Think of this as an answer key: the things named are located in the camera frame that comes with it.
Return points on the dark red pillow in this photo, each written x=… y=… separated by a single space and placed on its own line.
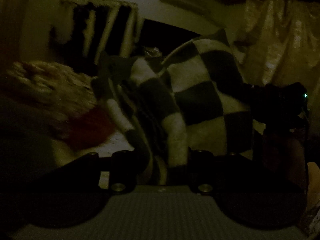
x=83 y=127

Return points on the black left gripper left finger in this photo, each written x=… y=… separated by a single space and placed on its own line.
x=77 y=192

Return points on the striped dark window curtain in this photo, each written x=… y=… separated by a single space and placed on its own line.
x=91 y=31

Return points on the beige draped curtain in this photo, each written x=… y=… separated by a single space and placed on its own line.
x=278 y=43

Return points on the patterned cartoon blanket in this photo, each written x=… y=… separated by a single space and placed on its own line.
x=55 y=98

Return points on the dark bedside cabinet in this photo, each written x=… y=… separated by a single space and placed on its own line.
x=163 y=36

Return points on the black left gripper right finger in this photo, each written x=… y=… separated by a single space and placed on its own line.
x=266 y=194

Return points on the shiny crumpled bag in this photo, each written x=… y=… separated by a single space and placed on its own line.
x=152 y=53

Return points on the white floral bed sheet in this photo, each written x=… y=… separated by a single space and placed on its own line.
x=63 y=154

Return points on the black white checkered garment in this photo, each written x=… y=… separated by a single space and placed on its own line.
x=192 y=102

